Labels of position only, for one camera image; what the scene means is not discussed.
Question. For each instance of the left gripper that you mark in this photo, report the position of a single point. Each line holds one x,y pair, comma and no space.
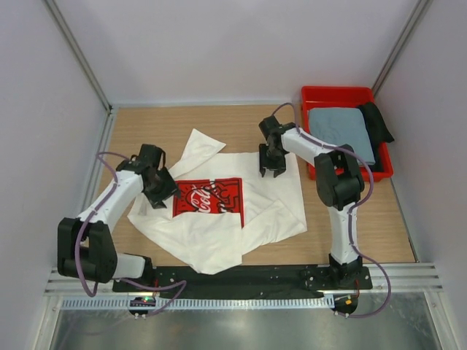
157,200

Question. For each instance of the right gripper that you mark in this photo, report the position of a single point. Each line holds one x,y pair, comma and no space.
265,162

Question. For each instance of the white t shirt red print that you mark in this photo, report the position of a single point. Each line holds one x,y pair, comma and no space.
225,208

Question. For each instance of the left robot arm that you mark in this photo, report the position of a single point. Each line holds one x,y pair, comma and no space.
86,250

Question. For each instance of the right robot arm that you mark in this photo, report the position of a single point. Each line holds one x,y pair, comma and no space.
339,184

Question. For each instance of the red plastic bin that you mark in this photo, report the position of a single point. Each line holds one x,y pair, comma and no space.
344,97

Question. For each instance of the grey folded t shirt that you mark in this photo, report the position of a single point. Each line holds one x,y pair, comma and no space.
341,126

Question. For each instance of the black t shirt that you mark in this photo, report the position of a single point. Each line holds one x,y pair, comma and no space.
377,132

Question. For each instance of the slotted cable duct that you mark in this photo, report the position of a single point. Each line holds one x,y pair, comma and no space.
134,303

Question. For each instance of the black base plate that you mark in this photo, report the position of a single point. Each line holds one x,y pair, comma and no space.
257,282

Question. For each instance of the left aluminium frame post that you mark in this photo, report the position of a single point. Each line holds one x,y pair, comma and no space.
78,54

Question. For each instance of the aluminium frame post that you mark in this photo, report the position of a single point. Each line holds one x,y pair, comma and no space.
414,20
78,54

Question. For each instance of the right aluminium frame post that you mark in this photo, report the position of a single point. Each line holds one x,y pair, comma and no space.
414,20

